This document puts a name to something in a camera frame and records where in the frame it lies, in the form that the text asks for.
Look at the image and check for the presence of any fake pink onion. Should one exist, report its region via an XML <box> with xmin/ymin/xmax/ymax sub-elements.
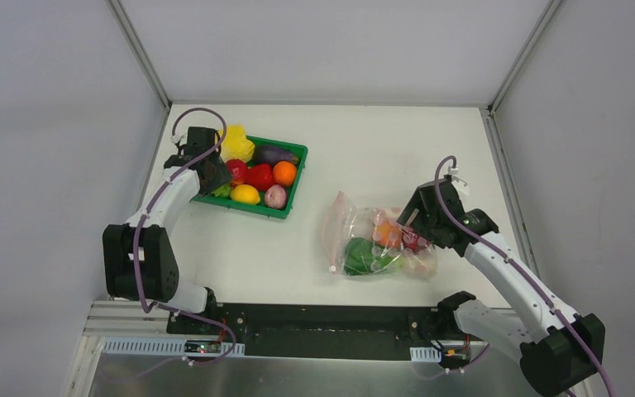
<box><xmin>264</xmin><ymin>184</ymin><xmax>289</xmax><ymax>210</ymax></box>

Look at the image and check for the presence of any fake orange in tray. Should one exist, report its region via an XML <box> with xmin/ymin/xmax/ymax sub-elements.
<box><xmin>272</xmin><ymin>160</ymin><xmax>298</xmax><ymax>187</ymax></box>

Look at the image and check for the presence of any fake purple eggplant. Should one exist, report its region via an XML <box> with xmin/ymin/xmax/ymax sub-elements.
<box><xmin>252</xmin><ymin>144</ymin><xmax>300</xmax><ymax>166</ymax></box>

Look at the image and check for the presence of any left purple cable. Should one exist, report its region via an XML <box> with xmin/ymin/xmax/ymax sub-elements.
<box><xmin>131</xmin><ymin>107</ymin><xmax>237</xmax><ymax>368</ymax></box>

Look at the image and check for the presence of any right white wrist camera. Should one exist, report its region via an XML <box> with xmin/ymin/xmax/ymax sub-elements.
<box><xmin>447</xmin><ymin>166</ymin><xmax>470</xmax><ymax>196</ymax></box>

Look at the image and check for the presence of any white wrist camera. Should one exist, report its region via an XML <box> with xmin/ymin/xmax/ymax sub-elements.
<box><xmin>447</xmin><ymin>166</ymin><xmax>470</xmax><ymax>196</ymax></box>
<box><xmin>170</xmin><ymin>133</ymin><xmax>187</xmax><ymax>146</ymax></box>

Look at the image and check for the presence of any clear zip top bag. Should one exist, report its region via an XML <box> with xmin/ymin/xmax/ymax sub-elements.
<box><xmin>320</xmin><ymin>192</ymin><xmax>438</xmax><ymax>280</ymax></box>

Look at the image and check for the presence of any fake napa cabbage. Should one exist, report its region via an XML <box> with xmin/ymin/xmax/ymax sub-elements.
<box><xmin>220</xmin><ymin>125</ymin><xmax>255</xmax><ymax>163</ymax></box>

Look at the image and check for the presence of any fake red spotted mushroom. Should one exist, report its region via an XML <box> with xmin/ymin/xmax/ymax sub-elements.
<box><xmin>402</xmin><ymin>230</ymin><xmax>430</xmax><ymax>254</ymax></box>

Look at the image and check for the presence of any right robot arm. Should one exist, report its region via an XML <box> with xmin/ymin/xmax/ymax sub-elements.
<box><xmin>398</xmin><ymin>176</ymin><xmax>605</xmax><ymax>396</ymax></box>

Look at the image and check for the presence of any fake peach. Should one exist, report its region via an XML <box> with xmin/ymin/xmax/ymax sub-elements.
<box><xmin>371</xmin><ymin>220</ymin><xmax>402</xmax><ymax>249</ymax></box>

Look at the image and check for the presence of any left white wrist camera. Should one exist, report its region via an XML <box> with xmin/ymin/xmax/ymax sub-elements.
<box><xmin>170</xmin><ymin>133</ymin><xmax>187</xmax><ymax>146</ymax></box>

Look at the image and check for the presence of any green plastic tray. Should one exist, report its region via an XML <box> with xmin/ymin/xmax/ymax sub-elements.
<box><xmin>191</xmin><ymin>134</ymin><xmax>309</xmax><ymax>221</ymax></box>

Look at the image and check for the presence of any fake green cucumber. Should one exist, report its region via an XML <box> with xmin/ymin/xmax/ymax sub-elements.
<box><xmin>211</xmin><ymin>184</ymin><xmax>232</xmax><ymax>199</ymax></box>

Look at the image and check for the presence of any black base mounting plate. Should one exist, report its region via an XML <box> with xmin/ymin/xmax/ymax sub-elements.
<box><xmin>166</xmin><ymin>303</ymin><xmax>494</xmax><ymax>363</ymax></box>

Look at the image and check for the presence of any fake yellow lemon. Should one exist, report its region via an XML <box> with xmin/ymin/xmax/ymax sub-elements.
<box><xmin>230</xmin><ymin>184</ymin><xmax>261</xmax><ymax>205</ymax></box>

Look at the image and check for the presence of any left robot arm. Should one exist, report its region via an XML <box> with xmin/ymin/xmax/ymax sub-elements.
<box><xmin>103</xmin><ymin>127</ymin><xmax>232</xmax><ymax>335</ymax></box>

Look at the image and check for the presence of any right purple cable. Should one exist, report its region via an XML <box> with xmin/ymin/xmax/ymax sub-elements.
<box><xmin>433</xmin><ymin>155</ymin><xmax>620</xmax><ymax>397</ymax></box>

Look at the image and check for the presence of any fake red bell pepper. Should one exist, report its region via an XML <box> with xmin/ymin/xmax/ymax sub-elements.
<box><xmin>245</xmin><ymin>163</ymin><xmax>275</xmax><ymax>192</ymax></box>

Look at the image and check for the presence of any fake white radish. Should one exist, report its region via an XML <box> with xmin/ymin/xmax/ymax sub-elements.
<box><xmin>399</xmin><ymin>251</ymin><xmax>438</xmax><ymax>280</ymax></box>

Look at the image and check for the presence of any purple cable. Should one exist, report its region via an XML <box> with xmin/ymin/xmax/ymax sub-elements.
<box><xmin>433</xmin><ymin>155</ymin><xmax>620</xmax><ymax>397</ymax></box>
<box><xmin>131</xmin><ymin>107</ymin><xmax>237</xmax><ymax>368</ymax></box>

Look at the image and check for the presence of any aluminium frame rail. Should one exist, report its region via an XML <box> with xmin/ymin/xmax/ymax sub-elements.
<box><xmin>105</xmin><ymin>0</ymin><xmax>172</xmax><ymax>112</ymax></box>

